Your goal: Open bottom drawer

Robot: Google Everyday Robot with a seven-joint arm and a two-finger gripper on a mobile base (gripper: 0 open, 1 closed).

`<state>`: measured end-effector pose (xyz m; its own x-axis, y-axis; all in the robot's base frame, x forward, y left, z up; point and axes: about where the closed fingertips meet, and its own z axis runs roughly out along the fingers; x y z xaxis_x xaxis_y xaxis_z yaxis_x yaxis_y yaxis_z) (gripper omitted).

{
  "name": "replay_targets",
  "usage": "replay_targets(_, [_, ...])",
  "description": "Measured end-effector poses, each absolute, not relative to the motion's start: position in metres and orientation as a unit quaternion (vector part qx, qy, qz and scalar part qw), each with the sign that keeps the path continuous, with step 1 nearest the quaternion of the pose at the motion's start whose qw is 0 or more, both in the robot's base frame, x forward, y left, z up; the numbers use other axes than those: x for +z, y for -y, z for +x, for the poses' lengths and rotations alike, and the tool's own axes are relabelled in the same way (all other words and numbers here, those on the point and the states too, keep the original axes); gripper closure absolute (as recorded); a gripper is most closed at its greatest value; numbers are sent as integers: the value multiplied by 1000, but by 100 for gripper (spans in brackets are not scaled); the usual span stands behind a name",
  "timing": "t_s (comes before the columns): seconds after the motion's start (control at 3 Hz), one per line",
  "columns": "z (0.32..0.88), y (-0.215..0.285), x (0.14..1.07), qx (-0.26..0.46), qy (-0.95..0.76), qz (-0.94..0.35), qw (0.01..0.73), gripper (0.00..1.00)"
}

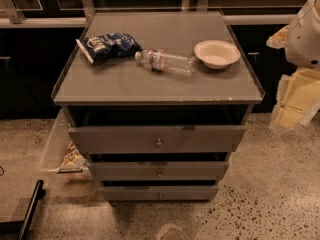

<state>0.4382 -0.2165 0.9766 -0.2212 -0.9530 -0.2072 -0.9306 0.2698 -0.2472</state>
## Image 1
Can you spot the blue chip bag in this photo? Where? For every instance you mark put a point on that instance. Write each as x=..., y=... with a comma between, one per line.
x=110, y=45

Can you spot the white bowl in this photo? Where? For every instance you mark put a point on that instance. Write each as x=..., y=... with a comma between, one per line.
x=217, y=54

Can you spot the black bar object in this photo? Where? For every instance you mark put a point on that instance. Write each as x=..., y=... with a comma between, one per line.
x=38, y=193

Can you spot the grey bottom drawer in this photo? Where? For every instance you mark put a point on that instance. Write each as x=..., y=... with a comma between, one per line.
x=169, y=193

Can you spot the grey drawer cabinet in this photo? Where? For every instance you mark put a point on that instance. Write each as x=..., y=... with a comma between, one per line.
x=120, y=92

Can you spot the grey middle drawer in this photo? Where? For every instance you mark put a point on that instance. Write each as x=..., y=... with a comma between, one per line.
x=140, y=171

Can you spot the dark wall cabinets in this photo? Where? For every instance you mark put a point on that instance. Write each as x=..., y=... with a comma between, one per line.
x=33, y=58

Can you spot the snack bags in bin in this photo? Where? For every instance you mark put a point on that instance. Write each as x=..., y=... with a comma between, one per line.
x=73, y=157

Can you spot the clear plastic storage bin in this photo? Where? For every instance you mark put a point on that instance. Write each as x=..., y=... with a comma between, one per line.
x=54, y=150

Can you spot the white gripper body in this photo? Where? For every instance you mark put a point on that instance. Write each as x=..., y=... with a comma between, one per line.
x=304, y=39

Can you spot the clear plastic water bottle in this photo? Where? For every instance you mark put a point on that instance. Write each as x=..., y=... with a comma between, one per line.
x=161, y=61

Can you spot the grey top drawer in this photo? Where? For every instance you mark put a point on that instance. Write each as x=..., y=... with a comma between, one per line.
x=156, y=139

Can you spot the grey drawer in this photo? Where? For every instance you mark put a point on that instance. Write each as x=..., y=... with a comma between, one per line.
x=169, y=193
x=140, y=171
x=156, y=139

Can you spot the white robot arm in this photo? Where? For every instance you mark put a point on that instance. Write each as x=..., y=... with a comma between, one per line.
x=301, y=38

